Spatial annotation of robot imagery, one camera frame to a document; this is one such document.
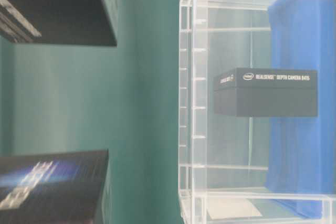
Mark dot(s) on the black realsense box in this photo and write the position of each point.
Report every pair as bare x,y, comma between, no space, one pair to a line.
60,22
70,187
266,92

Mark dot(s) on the clear plastic storage case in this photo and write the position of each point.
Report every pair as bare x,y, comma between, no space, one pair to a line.
222,156

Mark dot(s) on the green table cloth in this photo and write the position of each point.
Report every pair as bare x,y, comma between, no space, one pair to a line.
123,98

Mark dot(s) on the white label sticker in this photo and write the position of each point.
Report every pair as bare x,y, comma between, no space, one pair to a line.
228,208

